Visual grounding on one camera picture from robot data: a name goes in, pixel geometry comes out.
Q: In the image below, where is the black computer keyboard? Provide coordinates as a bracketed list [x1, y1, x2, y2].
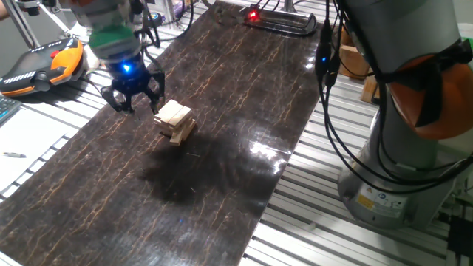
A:
[0, 96, 23, 126]

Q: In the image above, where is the black controller handle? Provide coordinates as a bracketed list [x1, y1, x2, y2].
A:
[16, 0, 42, 17]

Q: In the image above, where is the slanted aluminium bar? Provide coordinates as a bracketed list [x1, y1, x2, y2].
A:
[2, 0, 41, 49]

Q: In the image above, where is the small board with red light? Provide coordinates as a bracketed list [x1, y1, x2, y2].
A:
[245, 7, 262, 23]

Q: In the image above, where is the dark marble-pattern mat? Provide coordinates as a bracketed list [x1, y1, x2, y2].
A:
[0, 0, 322, 266]

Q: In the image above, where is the open brown cardboard box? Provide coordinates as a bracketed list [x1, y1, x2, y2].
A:
[338, 27, 370, 81]

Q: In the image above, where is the black C-clamp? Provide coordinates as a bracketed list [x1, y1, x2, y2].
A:
[242, 3, 319, 37]

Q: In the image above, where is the orange and black teach pendant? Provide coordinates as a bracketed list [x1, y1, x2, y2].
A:
[0, 36, 85, 98]

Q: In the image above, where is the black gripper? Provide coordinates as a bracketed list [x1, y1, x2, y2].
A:
[100, 50, 167, 115]

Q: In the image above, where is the small brown cardboard box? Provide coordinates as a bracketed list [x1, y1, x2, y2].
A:
[360, 75, 381, 105]

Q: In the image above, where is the black cable with blue light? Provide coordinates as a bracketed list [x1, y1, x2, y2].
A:
[313, 0, 473, 195]

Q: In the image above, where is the black disc with blue label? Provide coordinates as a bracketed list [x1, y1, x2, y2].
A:
[146, 11, 163, 27]

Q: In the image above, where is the white rounded object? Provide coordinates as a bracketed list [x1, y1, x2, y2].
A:
[81, 46, 100, 72]

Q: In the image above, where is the black box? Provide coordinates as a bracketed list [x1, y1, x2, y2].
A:
[446, 215, 473, 259]

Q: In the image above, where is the green printed gripper mount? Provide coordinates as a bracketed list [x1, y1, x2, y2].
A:
[87, 26, 143, 60]

